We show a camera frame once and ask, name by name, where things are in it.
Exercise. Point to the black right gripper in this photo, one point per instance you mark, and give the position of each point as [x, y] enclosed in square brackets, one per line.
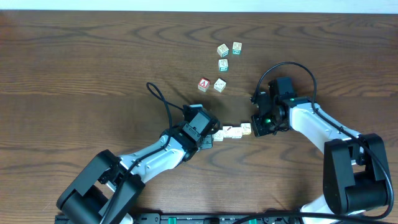
[259, 129]

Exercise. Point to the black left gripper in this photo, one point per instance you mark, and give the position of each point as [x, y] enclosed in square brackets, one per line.
[208, 140]

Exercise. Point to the wooden block bee picture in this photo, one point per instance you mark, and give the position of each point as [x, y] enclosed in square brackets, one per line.
[218, 136]

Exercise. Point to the wooden block green J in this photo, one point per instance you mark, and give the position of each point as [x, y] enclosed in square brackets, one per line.
[246, 128]

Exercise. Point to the wooden block blue X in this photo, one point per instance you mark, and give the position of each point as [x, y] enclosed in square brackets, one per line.
[227, 131]

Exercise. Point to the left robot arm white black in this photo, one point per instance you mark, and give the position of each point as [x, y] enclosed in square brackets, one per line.
[107, 188]

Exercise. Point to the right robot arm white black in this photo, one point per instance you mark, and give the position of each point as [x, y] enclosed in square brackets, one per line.
[356, 178]

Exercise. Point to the wooden block red A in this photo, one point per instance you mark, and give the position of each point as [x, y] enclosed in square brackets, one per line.
[203, 84]

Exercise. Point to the wooden block yellow W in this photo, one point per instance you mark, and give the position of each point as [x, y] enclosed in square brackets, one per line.
[219, 85]

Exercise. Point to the wooden block green L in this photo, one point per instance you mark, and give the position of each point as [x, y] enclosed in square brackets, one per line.
[223, 65]

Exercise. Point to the wooden block green Z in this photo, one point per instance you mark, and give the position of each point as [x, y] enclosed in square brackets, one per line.
[237, 48]

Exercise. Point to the wooden block green 4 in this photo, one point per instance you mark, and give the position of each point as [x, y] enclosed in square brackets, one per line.
[222, 50]

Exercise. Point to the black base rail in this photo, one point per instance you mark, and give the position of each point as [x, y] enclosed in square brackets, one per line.
[156, 218]

